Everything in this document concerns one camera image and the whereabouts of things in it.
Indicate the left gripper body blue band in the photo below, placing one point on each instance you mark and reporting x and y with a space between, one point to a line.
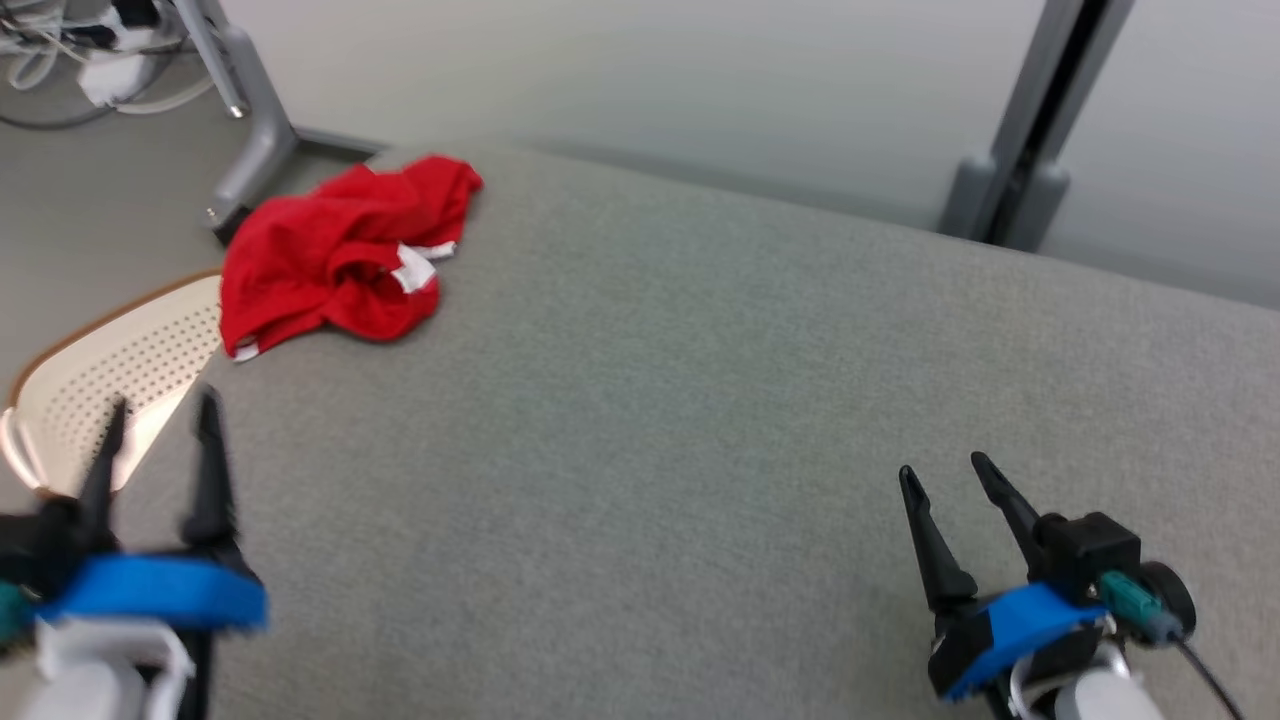
150 592

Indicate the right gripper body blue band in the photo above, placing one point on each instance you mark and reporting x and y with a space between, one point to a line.
1010 630

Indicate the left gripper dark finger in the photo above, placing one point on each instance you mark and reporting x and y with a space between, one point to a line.
210 500
100 500

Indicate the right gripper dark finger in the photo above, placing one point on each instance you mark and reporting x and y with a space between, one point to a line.
1020 520
940 570

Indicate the left white grey robot arm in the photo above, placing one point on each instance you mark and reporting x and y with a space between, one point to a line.
100 680

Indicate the crumpled red and white garment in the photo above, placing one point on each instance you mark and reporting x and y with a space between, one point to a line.
310 250

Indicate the white perforated panel brown rim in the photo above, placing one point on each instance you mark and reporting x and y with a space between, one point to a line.
130 370

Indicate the right gripper black motor cylinder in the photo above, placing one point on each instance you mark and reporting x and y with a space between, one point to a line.
1172 595

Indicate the grey metal desk leg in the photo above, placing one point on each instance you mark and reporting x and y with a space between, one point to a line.
262 140

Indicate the white power strip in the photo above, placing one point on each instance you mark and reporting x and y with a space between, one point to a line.
110 78

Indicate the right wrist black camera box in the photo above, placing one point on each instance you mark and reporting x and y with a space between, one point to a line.
1090 550

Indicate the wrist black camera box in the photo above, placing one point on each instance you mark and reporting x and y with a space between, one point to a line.
1090 550
30 550

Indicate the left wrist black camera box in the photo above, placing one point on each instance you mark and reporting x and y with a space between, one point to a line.
30 550

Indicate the grey partition post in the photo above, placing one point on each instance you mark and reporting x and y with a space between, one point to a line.
1010 190

